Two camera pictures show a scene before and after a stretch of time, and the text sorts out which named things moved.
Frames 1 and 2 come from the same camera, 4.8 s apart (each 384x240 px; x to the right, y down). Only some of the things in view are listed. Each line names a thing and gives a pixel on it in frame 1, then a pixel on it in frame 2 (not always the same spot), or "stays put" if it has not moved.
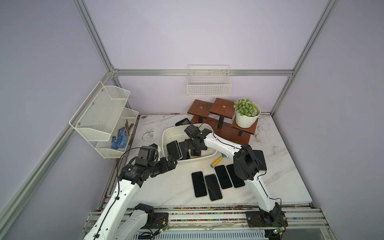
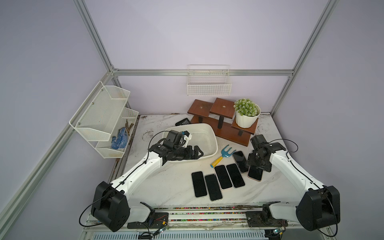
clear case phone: x=199 y=184 stays put
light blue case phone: x=223 y=177 stays put
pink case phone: x=213 y=188 stays put
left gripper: x=165 y=168 → x=189 y=156
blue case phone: x=236 y=181 stays put
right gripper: x=191 y=147 → x=251 y=156
